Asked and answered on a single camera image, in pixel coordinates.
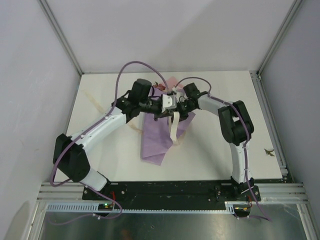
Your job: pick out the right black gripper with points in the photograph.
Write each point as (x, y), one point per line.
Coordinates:
(182, 116)

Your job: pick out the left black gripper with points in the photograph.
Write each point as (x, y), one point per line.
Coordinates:
(160, 114)

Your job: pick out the cream ribbon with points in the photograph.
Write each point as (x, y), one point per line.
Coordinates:
(175, 127)

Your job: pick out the dark pink rose stem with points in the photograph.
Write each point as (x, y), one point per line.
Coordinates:
(159, 86)

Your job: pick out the pink wrapping paper sheet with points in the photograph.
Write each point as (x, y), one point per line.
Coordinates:
(156, 140)

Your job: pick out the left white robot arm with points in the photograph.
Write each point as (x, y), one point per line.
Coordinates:
(71, 152)

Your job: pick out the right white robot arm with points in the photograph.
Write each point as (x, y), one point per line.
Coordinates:
(236, 128)

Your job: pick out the small dry leaf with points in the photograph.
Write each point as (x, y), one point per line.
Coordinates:
(270, 152)

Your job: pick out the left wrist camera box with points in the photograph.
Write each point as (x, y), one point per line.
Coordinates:
(168, 102)

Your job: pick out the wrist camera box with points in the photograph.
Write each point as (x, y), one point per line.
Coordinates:
(177, 91)
(168, 102)

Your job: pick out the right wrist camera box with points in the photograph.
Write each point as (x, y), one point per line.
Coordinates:
(177, 91)

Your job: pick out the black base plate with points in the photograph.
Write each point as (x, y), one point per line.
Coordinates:
(199, 195)

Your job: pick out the white cable duct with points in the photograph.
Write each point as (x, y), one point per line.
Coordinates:
(95, 208)

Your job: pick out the aluminium frame rail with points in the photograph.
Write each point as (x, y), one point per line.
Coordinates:
(68, 192)

